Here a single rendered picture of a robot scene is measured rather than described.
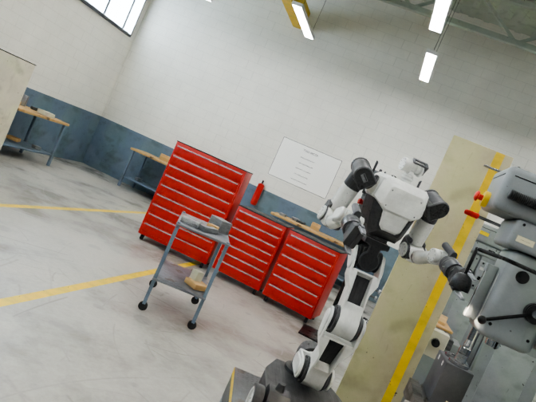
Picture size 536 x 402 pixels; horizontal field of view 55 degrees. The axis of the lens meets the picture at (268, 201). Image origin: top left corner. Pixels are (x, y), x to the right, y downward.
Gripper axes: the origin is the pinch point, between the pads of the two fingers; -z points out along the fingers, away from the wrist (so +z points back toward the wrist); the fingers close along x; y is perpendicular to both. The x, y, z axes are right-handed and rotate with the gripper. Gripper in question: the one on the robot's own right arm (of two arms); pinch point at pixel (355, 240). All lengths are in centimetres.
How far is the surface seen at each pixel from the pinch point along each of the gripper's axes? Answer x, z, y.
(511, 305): 22, -41, 44
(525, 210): 50, -30, 30
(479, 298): 16, -32, 39
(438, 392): -34, -20, 62
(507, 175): 56, -23, 21
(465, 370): -20, -16, 67
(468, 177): 29, 145, 94
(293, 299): -241, 363, 121
